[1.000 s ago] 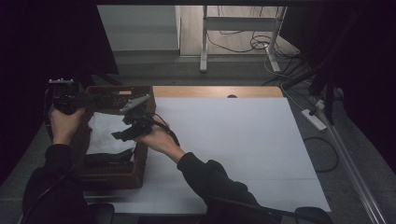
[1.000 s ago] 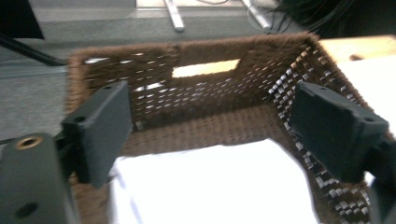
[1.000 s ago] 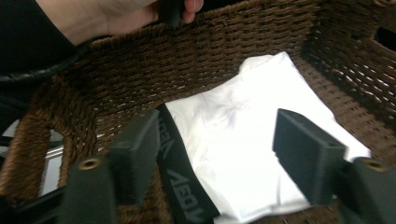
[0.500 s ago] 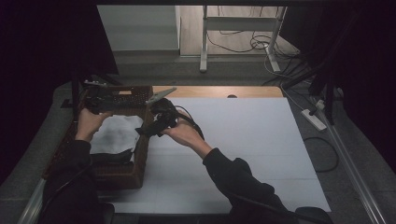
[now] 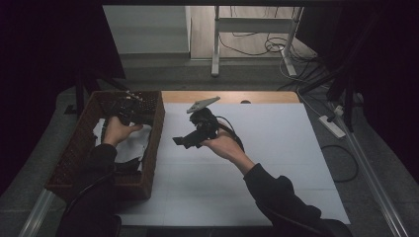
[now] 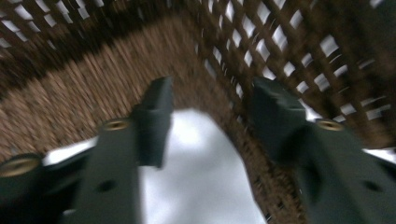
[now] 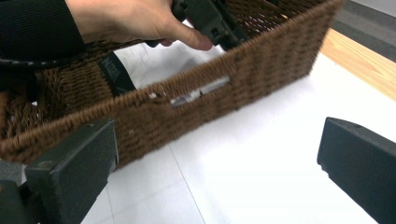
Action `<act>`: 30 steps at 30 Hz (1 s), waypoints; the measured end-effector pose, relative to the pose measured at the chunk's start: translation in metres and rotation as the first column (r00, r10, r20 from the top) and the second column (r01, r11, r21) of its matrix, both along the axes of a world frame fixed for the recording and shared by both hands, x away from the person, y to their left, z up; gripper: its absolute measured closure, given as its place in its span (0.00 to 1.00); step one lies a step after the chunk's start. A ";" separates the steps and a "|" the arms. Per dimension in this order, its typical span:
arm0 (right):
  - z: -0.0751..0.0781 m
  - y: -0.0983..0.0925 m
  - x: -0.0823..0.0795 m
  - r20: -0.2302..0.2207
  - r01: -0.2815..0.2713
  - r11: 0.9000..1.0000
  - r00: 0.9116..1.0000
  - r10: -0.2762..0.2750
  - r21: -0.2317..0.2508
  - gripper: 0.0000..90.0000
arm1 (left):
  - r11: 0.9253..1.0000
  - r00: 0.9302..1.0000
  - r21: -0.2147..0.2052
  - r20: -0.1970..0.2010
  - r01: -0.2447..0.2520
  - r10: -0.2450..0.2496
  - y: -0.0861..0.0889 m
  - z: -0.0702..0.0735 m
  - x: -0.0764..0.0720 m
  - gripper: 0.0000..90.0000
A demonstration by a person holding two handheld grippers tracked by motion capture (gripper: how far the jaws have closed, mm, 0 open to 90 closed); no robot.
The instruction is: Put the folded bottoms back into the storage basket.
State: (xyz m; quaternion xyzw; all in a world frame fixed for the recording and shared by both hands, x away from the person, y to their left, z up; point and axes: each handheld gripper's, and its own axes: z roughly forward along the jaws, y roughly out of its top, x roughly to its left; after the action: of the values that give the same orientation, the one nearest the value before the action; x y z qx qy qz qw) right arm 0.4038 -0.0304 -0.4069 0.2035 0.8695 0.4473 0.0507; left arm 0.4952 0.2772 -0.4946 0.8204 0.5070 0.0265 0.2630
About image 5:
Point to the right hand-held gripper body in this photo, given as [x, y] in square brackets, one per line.
[204, 126]

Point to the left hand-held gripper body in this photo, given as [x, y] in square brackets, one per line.
[126, 108]

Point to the brown wicker basket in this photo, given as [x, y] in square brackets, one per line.
[152, 158]

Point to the white shorts with black waistband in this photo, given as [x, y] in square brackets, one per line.
[131, 148]

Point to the person's left hand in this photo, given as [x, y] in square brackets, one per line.
[116, 131]

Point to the person's right hand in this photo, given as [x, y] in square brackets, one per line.
[227, 148]

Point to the black tripod stand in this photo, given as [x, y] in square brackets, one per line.
[347, 82]
[79, 95]

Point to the white metal stand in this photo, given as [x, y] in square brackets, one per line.
[215, 49]

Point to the white table mat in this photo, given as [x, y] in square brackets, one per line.
[280, 158]

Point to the white power strip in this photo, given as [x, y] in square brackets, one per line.
[332, 126]

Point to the aluminium rail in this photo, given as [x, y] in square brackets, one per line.
[36, 214]
[378, 191]

